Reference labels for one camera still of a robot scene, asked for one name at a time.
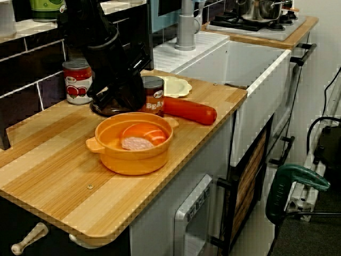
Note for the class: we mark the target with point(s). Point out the orange toy pot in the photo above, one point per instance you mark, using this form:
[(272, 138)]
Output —
[(133, 162)]

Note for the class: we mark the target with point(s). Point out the silver aluminium rail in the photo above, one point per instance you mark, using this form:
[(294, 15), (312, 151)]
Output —
[(298, 194)]

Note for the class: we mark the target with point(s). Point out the black equipment box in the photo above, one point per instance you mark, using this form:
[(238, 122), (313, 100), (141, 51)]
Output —
[(330, 149)]

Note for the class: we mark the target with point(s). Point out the green labelled jar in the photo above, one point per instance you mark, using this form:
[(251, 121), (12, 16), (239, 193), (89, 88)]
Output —
[(45, 12)]

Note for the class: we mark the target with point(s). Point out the steel cooking pot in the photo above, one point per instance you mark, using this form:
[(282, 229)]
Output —
[(255, 10)]

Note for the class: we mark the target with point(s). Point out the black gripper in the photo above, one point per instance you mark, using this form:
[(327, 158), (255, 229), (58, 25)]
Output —
[(114, 66)]

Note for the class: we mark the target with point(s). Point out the grey toy faucet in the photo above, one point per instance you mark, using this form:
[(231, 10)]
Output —
[(185, 32)]

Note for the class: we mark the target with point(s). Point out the red toy sausage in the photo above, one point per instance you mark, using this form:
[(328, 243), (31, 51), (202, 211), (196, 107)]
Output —
[(191, 110)]

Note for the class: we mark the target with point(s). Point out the black frame wooden door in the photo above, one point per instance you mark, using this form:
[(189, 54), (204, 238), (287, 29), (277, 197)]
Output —
[(247, 181)]

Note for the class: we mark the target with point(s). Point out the toy stove top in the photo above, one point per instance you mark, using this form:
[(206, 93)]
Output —
[(277, 33)]

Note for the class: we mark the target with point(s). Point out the dark upright post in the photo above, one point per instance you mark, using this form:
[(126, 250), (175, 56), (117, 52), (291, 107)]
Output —
[(4, 133), (145, 26)]

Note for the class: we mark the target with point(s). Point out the white kitchen cabinet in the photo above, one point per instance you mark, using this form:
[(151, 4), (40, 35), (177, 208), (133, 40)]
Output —
[(157, 213)]

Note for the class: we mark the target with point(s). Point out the white plastic jar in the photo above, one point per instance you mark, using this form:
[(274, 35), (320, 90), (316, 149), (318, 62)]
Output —
[(6, 18)]

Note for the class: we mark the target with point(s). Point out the brown lid yellow knob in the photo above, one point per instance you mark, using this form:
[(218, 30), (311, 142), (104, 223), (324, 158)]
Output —
[(104, 111)]

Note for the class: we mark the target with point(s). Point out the white sink unit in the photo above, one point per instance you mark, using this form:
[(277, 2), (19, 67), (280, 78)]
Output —
[(255, 66)]

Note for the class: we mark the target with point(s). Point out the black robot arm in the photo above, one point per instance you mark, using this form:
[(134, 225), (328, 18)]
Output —
[(85, 21)]

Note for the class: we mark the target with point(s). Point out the beans can orange label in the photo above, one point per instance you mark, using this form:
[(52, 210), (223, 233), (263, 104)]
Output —
[(154, 101)]

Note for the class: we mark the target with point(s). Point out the cream scalloped plate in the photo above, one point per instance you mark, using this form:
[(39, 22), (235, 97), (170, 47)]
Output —
[(177, 86)]

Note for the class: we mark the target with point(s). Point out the green power drill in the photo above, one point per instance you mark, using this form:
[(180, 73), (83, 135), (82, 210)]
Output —
[(277, 197)]

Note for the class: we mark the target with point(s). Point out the tomato can red label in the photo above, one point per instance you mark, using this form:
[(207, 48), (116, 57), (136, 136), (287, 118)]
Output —
[(77, 85)]

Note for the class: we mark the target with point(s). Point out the white dishwasher door panel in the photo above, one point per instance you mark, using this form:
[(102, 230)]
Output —
[(181, 229)]

